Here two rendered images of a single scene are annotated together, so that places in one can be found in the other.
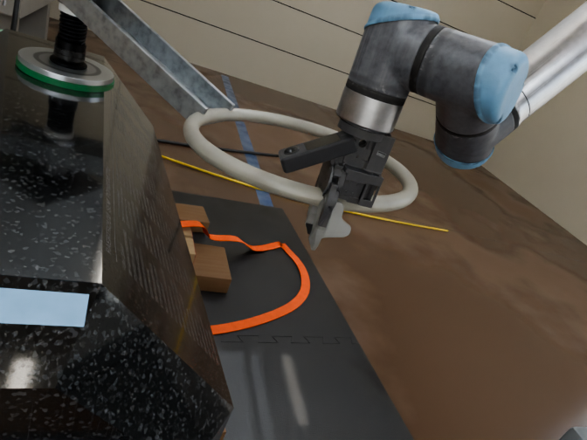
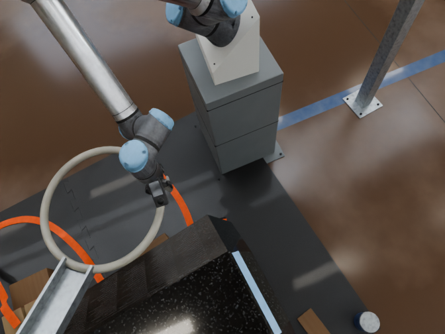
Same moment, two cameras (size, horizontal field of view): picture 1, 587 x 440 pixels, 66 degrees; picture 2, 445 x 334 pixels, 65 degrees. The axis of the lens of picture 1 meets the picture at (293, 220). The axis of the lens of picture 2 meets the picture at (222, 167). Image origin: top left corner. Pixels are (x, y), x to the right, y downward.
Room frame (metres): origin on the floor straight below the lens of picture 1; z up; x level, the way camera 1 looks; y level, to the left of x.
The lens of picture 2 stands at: (0.33, 0.43, 2.18)
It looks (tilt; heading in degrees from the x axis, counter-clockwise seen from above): 66 degrees down; 282
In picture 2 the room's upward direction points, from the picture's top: 12 degrees counter-clockwise
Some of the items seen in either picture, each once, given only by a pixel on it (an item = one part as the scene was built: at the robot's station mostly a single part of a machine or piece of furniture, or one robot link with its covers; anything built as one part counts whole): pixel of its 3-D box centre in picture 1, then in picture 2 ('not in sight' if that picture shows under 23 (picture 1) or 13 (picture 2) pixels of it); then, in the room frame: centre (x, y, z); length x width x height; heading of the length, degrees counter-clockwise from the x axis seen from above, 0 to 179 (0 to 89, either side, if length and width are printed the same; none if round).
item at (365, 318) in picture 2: not in sight; (366, 322); (-0.27, 0.42, 0.08); 0.10 x 0.10 x 0.13
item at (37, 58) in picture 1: (67, 65); not in sight; (1.06, 0.66, 0.87); 0.21 x 0.21 x 0.01
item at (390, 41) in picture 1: (392, 52); (138, 160); (0.68, -0.04, 1.20); 0.10 x 0.09 x 0.12; 64
